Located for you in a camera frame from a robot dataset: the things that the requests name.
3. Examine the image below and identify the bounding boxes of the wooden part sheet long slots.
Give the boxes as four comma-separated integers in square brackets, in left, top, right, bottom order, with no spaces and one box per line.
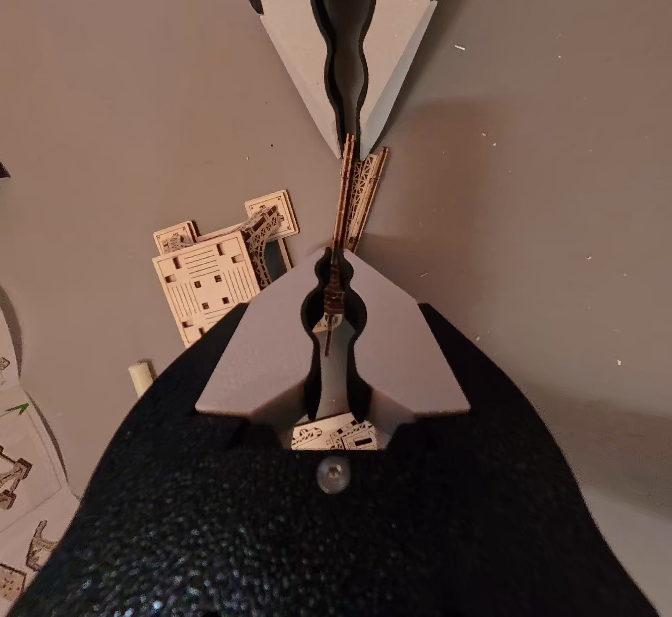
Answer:
[290,413,380,451]

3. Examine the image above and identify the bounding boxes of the wooden tower base model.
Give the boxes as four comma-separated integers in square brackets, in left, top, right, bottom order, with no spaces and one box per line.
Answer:
[152,189,300,349]

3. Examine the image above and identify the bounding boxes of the grey desk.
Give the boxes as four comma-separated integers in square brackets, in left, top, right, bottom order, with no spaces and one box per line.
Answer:
[0,0,672,617]

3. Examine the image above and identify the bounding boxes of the assembly diagram instruction sheet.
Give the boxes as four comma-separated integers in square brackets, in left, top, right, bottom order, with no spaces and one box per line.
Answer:
[0,286,82,612]

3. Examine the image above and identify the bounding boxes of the wooden tower spire assembly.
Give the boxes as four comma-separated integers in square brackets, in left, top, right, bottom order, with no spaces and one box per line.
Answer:
[321,134,357,358]

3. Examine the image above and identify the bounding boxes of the small pale wax stick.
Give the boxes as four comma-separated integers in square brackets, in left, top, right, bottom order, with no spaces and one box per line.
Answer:
[128,361,156,398]

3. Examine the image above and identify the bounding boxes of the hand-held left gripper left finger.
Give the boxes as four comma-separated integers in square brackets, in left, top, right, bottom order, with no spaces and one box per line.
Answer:
[195,247,335,426]

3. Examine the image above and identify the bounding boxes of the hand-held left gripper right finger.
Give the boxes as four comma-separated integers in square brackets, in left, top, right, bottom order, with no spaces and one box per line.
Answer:
[336,249,471,449]

